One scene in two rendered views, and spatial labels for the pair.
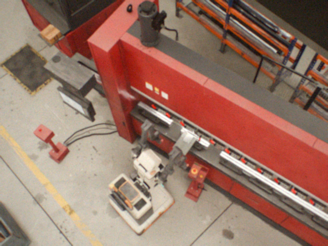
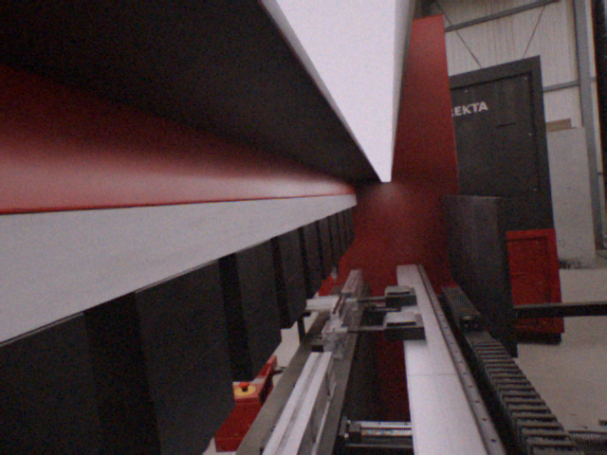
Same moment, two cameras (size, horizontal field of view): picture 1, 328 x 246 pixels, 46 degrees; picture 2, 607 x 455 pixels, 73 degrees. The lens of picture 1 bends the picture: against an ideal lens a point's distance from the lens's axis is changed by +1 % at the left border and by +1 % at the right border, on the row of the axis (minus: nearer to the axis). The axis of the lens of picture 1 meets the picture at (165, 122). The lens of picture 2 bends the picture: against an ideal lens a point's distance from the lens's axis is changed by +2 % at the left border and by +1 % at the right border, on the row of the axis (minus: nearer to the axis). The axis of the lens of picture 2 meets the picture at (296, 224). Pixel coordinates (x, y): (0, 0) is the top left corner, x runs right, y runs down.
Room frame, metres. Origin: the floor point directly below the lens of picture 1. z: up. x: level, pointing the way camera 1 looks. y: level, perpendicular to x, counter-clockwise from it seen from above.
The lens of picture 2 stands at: (1.15, -1.65, 1.39)
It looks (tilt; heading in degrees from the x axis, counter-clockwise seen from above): 3 degrees down; 66
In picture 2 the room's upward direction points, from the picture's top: 7 degrees counter-clockwise
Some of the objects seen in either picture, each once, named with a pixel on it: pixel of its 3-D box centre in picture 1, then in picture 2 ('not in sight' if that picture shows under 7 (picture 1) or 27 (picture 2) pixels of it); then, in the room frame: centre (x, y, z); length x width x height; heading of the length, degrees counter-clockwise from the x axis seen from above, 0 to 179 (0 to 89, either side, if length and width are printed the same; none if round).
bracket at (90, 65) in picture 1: (84, 69); not in sight; (2.47, 0.88, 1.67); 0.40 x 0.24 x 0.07; 52
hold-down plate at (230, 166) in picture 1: (231, 167); (289, 414); (1.48, -0.76, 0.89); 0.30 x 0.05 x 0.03; 52
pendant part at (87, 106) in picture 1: (78, 102); not in sight; (2.18, 0.99, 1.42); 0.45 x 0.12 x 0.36; 51
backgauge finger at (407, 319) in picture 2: not in sight; (377, 325); (1.81, -0.68, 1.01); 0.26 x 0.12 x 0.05; 142
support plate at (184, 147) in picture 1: (184, 143); (301, 304); (1.78, -0.22, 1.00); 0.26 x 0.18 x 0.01; 142
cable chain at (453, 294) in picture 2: not in sight; (459, 304); (2.08, -0.72, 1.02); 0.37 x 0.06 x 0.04; 52
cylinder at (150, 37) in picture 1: (156, 24); not in sight; (2.32, 0.03, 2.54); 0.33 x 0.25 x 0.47; 52
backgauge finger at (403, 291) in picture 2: not in sight; (379, 296); (2.01, -0.41, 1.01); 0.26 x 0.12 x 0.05; 142
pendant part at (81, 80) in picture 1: (77, 90); not in sight; (2.28, 0.97, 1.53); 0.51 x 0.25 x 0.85; 51
